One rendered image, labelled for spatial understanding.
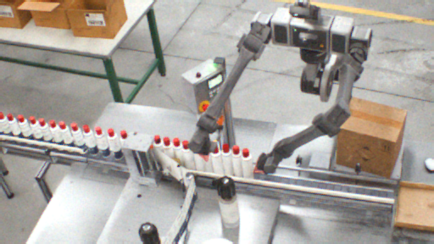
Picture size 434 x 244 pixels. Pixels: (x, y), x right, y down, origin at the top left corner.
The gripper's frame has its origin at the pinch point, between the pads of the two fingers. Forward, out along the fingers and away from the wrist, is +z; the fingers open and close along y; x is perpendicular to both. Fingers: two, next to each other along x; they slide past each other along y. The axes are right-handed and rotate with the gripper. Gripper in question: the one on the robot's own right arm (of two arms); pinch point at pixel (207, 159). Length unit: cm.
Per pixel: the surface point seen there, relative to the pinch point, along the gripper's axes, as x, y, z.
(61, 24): 145, -167, 34
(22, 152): 15, -125, 35
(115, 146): 18, -59, 20
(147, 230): -42.3, -13.1, 2.6
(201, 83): 20.4, -5.8, -27.1
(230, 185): -10.8, 13.6, 2.8
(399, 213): 14, 90, 36
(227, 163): 17.9, 2.6, 19.9
